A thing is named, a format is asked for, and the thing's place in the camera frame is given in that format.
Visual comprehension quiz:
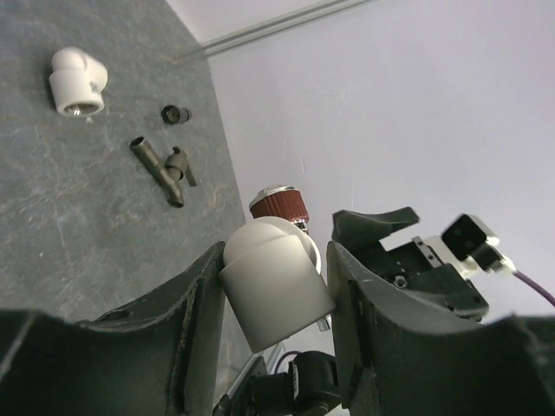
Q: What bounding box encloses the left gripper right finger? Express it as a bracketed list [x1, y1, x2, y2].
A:
[327, 242, 554, 415]

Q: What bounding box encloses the white elbow pipe fitting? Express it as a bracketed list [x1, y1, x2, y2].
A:
[219, 216, 336, 353]

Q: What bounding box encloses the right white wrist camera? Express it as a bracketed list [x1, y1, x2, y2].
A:
[424, 213, 517, 280]

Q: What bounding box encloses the bronze metal faucet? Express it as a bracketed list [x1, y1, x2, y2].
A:
[129, 137, 198, 208]

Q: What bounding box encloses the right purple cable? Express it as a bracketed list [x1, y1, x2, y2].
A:
[513, 268, 555, 309]

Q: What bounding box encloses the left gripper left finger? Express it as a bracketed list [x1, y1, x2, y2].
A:
[1, 243, 224, 415]

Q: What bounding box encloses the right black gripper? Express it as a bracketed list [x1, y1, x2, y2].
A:
[331, 206, 489, 322]

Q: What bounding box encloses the black cylindrical pipe piece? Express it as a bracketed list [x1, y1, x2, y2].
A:
[160, 105, 192, 125]

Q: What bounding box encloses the second white elbow fitting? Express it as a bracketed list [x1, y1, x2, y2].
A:
[49, 47, 108, 118]

